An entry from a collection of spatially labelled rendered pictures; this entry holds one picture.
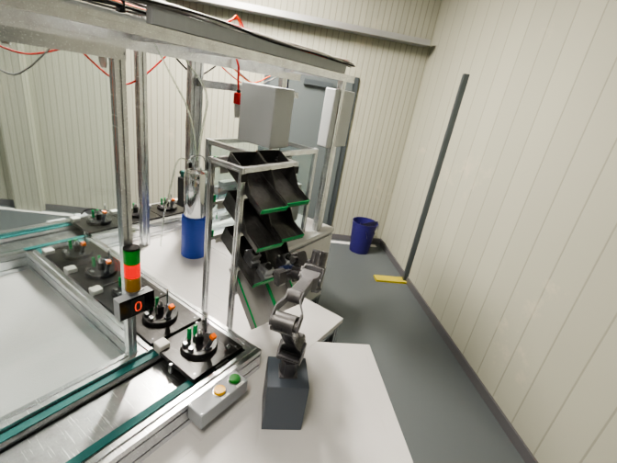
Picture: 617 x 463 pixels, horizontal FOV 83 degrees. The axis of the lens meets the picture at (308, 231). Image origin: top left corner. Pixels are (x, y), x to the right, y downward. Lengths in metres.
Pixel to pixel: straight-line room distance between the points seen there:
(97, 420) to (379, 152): 4.25
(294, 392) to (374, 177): 3.97
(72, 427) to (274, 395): 0.61
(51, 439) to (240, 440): 0.55
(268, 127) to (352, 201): 2.80
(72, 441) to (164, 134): 3.91
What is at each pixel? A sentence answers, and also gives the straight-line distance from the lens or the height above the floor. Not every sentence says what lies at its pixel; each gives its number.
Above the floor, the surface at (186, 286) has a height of 0.86.
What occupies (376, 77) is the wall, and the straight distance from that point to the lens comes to 4.77.
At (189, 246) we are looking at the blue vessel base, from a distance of 2.30.
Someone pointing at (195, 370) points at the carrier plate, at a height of 0.97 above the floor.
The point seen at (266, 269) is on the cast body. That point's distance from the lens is 1.46.
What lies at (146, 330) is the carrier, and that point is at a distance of 1.61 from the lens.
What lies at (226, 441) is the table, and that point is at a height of 0.86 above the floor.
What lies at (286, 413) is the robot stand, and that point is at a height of 0.94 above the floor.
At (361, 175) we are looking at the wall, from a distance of 4.88.
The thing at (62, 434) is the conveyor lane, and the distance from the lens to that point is 1.40.
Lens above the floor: 1.97
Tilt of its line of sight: 22 degrees down
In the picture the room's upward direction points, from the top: 10 degrees clockwise
